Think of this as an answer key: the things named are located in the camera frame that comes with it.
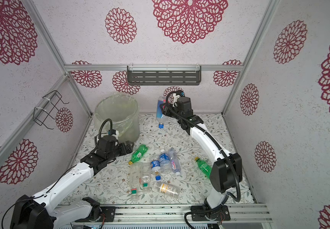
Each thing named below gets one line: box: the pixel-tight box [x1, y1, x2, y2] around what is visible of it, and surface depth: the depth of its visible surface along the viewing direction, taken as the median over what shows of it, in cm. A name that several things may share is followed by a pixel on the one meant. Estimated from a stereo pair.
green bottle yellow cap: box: [128, 144, 149, 166], surface depth 94 cm
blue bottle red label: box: [155, 95, 168, 129], surface depth 83 cm
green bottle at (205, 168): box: [194, 156, 213, 179], surface depth 87 cm
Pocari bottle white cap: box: [159, 148, 172, 174], surface depth 90 cm
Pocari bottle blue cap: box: [150, 155, 162, 182], surface depth 88 cm
